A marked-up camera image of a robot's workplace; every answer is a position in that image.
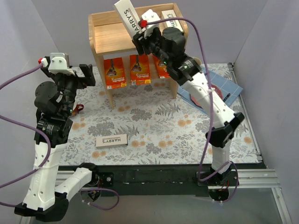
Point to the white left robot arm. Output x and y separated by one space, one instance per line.
54 101

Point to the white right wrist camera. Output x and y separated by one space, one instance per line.
146 18

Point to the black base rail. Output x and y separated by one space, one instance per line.
164 180

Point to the blue checkered cloth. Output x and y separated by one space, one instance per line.
226 86

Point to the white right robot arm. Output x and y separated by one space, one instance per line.
169 47

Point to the orange Gillette razor box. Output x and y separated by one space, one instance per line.
139 70
160 68
114 73

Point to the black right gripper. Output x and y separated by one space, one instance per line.
142 43

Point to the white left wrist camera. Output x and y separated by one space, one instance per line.
57 63

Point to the white red floral cup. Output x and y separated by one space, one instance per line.
76 109

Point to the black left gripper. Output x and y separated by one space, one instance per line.
76 78

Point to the floral table mat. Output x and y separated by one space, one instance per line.
160 129

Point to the cream patterned mug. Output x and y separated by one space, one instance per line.
198 61

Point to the pink dotted plate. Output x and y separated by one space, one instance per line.
199 97

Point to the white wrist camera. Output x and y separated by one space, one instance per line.
57 63
146 18

